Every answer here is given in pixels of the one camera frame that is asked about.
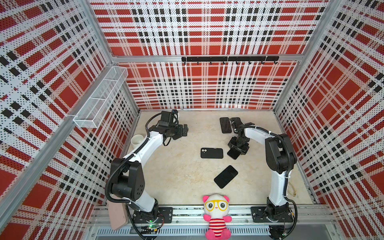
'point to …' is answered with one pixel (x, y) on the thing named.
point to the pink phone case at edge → (118, 213)
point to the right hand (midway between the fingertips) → (235, 150)
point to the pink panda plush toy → (216, 208)
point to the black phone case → (211, 153)
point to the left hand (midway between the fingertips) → (181, 131)
